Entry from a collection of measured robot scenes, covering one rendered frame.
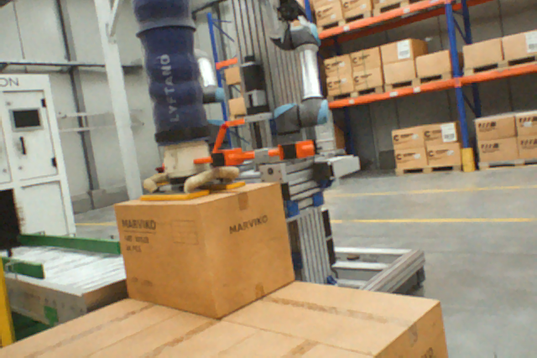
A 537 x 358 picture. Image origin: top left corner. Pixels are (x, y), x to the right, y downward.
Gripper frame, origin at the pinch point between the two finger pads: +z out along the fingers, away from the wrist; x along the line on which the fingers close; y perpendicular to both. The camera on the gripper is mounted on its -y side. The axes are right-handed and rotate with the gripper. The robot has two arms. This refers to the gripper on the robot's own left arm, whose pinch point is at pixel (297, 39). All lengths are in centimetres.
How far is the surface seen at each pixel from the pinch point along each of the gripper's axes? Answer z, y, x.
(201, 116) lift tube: 27, 42, -23
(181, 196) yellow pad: 56, 59, -22
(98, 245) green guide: 91, 8, -165
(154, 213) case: 61, 63, -34
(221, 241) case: 73, 60, -5
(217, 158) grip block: 44, 50, -10
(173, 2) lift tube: -17, 47, -23
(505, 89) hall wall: 22, -808, -80
